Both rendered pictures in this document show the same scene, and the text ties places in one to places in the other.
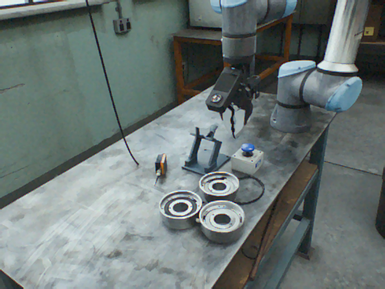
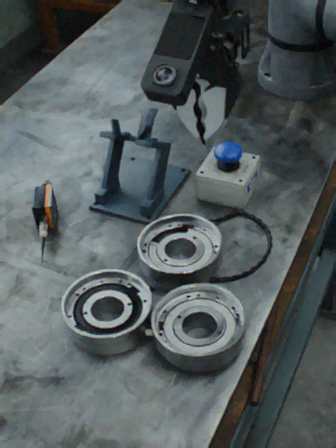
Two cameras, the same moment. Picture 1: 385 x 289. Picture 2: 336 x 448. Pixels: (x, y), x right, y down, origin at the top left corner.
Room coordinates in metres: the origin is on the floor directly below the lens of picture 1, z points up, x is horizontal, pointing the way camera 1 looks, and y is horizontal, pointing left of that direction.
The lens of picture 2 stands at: (0.11, 0.03, 1.41)
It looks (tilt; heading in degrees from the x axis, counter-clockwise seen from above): 41 degrees down; 351
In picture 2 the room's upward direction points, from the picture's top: 5 degrees counter-clockwise
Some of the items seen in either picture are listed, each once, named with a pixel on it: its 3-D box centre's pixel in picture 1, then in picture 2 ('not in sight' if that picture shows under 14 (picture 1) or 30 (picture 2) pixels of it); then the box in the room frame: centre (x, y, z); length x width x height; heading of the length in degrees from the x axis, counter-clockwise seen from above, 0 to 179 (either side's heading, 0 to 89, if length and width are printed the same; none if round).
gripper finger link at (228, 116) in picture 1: (232, 118); (196, 101); (0.77, -0.11, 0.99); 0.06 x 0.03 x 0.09; 145
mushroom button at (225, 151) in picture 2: (247, 153); (228, 162); (0.83, -0.16, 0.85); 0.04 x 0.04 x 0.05
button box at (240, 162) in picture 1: (248, 159); (230, 174); (0.84, -0.16, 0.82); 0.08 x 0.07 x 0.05; 144
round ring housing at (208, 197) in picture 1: (219, 188); (180, 253); (0.71, -0.06, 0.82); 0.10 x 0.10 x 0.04
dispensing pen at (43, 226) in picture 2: (159, 168); (42, 219); (0.82, 0.11, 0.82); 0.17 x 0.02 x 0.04; 174
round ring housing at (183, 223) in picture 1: (181, 210); (108, 313); (0.63, 0.04, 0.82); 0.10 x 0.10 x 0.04
